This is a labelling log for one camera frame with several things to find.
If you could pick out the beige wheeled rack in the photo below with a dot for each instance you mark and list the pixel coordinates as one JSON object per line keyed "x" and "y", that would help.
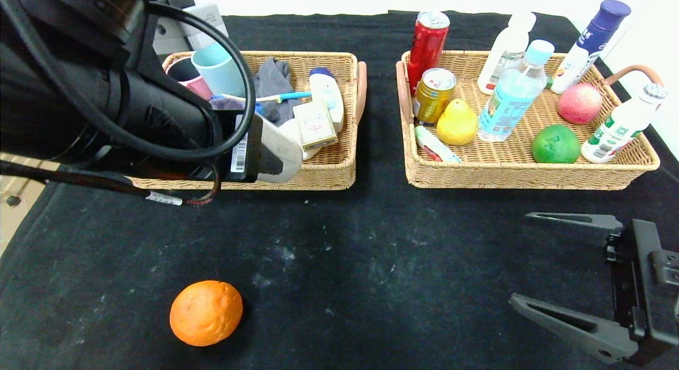
{"x": 13, "y": 201}

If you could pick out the wicker basket with food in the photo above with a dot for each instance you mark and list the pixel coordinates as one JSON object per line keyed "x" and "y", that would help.
{"x": 477, "y": 163}

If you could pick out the yellow lemon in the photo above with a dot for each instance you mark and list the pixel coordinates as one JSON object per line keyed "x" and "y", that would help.
{"x": 457, "y": 123}

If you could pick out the white table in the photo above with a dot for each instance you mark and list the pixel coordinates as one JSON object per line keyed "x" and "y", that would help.
{"x": 318, "y": 1}

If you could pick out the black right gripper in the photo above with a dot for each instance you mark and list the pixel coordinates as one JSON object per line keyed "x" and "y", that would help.
{"x": 638, "y": 277}

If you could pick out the grey cloth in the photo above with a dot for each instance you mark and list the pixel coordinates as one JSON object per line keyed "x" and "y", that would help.
{"x": 273, "y": 75}

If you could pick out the black tablecloth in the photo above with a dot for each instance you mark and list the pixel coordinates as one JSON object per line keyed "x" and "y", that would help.
{"x": 371, "y": 280}

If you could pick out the green citrus fruit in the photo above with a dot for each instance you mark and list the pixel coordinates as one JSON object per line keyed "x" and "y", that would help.
{"x": 554, "y": 145}

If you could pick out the wicker basket with toiletries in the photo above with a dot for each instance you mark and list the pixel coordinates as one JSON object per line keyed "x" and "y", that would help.
{"x": 329, "y": 168}

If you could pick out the playing card box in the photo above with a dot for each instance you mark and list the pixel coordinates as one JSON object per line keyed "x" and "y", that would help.
{"x": 314, "y": 125}

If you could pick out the gold drink can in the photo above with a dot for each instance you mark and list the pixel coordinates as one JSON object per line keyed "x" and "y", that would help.
{"x": 432, "y": 102}

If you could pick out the green gum pack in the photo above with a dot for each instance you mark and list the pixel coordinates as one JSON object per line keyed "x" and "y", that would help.
{"x": 549, "y": 83}

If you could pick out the white soap box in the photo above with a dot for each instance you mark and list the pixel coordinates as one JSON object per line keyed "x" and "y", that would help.
{"x": 309, "y": 152}

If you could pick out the white bottle purple cap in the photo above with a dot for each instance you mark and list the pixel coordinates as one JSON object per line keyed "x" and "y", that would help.
{"x": 578, "y": 57}

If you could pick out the red Hi-Chew candy pack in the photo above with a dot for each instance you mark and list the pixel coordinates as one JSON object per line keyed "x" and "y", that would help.
{"x": 432, "y": 144}

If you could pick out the orange fruit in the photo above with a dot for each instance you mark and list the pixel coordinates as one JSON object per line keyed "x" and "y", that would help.
{"x": 206, "y": 312}

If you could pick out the red drink can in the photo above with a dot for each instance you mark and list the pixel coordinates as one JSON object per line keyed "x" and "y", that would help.
{"x": 427, "y": 46}

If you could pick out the red apple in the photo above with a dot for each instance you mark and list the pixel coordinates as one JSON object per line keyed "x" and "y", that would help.
{"x": 578, "y": 104}

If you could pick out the white yogurt bottle green label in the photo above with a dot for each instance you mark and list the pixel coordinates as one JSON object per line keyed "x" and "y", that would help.
{"x": 615, "y": 128}

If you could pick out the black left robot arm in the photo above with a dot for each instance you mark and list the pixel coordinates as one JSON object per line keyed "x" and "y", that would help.
{"x": 53, "y": 83}

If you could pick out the white and blue toothbrush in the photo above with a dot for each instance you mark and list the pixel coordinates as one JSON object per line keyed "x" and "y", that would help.
{"x": 294, "y": 94}

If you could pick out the light teal plastic cup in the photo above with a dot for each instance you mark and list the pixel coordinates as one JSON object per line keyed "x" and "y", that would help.
{"x": 223, "y": 72}

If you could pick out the blue cloth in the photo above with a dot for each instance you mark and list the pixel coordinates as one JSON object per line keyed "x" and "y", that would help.
{"x": 220, "y": 101}

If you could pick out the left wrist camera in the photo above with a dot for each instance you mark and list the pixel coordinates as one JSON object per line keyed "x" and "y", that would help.
{"x": 196, "y": 27}

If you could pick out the pink plastic cup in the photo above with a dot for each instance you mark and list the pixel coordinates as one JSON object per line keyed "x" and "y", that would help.
{"x": 201, "y": 86}

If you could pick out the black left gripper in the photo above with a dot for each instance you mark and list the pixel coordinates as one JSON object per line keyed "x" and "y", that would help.
{"x": 243, "y": 148}

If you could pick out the clear water bottle blue cap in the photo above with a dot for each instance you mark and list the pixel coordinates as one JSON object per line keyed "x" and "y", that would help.
{"x": 504, "y": 104}

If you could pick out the white lotion bottle blue cap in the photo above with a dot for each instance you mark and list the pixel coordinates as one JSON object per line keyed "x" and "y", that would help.
{"x": 324, "y": 86}

